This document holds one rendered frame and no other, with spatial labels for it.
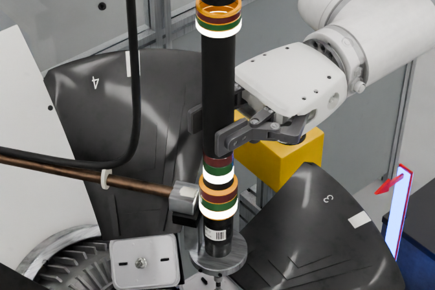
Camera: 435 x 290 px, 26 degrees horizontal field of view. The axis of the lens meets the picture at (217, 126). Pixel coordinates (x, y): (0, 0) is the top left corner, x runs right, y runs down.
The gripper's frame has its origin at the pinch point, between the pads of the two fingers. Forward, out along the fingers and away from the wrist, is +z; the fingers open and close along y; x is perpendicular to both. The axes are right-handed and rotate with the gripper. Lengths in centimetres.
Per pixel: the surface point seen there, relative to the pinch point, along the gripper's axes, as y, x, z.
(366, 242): -4.6, -30.9, -22.9
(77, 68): 24.3, -6.1, 2.3
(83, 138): 19.2, -12.5, 5.3
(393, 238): -1, -42, -35
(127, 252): 7.8, -21.9, 7.5
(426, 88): 93, -145, -174
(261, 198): 30, -58, -35
